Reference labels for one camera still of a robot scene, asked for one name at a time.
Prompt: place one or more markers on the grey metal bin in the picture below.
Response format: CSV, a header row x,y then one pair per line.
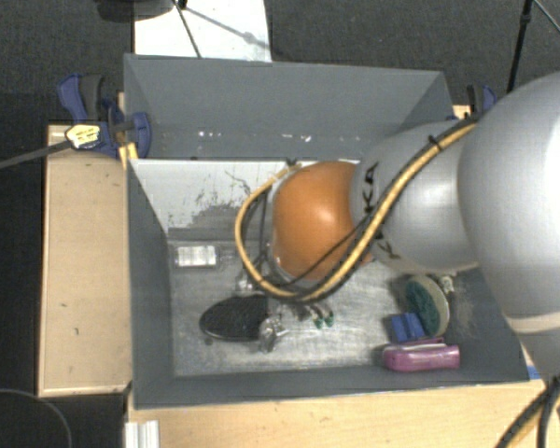
x,y
261,105

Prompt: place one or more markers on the round green and beige sponge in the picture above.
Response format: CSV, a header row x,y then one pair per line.
x,y
428,305

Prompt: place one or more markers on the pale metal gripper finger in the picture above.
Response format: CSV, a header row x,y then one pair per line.
x,y
278,326
267,341

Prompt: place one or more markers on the black oval disc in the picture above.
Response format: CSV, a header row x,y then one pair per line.
x,y
233,319

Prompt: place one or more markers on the blue ribbed block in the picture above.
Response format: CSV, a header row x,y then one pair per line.
x,y
405,327

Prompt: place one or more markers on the small clear glass object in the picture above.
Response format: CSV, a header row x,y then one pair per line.
x,y
244,286

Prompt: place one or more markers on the pink and purple case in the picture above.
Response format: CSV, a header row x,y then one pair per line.
x,y
420,358

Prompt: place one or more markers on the pale wood board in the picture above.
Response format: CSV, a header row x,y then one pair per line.
x,y
86,269

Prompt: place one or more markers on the small white object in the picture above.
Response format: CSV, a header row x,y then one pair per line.
x,y
446,284

